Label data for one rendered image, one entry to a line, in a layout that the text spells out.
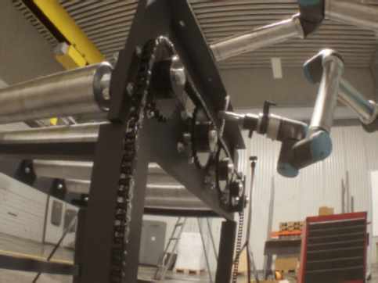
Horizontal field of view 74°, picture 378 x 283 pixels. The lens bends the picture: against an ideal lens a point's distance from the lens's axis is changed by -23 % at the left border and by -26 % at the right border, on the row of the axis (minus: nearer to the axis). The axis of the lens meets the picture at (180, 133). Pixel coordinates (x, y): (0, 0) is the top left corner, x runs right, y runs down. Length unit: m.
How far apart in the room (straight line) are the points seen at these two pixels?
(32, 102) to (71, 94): 0.14
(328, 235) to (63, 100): 2.82
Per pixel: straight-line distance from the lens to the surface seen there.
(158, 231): 11.41
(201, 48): 1.03
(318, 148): 0.98
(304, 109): 11.85
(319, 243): 3.13
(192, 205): 1.73
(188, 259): 9.29
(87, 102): 0.67
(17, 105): 0.84
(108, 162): 0.56
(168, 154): 0.78
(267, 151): 11.85
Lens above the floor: 0.51
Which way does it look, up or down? 23 degrees up
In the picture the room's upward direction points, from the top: 6 degrees clockwise
